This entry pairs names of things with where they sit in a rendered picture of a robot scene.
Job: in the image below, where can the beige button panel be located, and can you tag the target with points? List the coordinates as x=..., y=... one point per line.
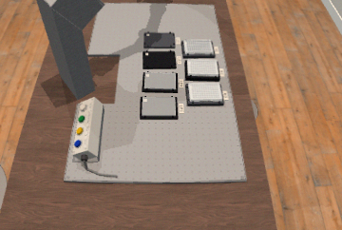
x=88, y=133

